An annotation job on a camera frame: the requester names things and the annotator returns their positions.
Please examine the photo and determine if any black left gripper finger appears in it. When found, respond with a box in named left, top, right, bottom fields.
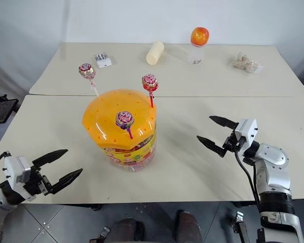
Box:
left=32, top=149, right=69, bottom=171
left=50, top=168, right=84, bottom=195

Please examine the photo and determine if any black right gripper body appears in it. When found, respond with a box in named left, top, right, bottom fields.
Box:
left=222, top=131, right=247, bottom=158

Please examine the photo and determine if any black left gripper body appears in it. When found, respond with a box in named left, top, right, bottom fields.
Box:
left=22, top=166, right=54, bottom=203

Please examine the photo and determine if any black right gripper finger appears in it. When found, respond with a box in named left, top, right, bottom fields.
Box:
left=209, top=115, right=240, bottom=130
left=196, top=135, right=228, bottom=158

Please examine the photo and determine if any clear lollipop jar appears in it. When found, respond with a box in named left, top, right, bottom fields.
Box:
left=98, top=124, right=158, bottom=173

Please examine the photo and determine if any purple-wrapped lollipop with red stick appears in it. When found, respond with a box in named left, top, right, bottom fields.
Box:
left=115, top=110, right=135, bottom=140

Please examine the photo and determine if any red lollipop with pink stick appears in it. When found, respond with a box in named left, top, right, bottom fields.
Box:
left=78, top=62, right=100, bottom=97

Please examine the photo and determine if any clear bag of snacks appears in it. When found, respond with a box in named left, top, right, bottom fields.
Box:
left=227, top=51, right=266, bottom=74

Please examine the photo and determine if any small black clamp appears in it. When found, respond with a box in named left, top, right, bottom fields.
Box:
left=98, top=226, right=111, bottom=239

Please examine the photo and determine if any black metal stand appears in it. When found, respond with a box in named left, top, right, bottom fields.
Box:
left=0, top=88, right=20, bottom=127

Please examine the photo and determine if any orange perforated plastic lid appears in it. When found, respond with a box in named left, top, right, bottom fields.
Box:
left=82, top=88, right=159, bottom=150

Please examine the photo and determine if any brown rounded shape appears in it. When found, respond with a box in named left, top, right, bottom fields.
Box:
left=175, top=210, right=204, bottom=243
left=110, top=218, right=145, bottom=243

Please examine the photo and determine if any black clamp with white label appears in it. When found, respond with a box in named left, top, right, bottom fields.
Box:
left=231, top=211, right=252, bottom=243

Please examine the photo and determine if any red orange apple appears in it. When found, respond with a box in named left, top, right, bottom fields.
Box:
left=190, top=26, right=210, bottom=47

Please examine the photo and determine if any cream cylinder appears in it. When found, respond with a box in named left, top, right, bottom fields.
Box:
left=145, top=40, right=165, bottom=65

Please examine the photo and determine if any small white box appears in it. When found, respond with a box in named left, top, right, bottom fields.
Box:
left=93, top=52, right=114, bottom=69

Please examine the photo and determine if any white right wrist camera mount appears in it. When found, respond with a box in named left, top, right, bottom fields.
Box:
left=234, top=118, right=258, bottom=148

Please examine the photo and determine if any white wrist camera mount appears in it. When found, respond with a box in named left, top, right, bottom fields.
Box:
left=234, top=118, right=258, bottom=148
left=3, top=154, right=31, bottom=193

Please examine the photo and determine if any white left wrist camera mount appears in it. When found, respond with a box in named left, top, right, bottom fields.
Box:
left=3, top=154, right=31, bottom=193

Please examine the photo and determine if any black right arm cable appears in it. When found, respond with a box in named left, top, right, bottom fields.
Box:
left=234, top=148, right=261, bottom=212

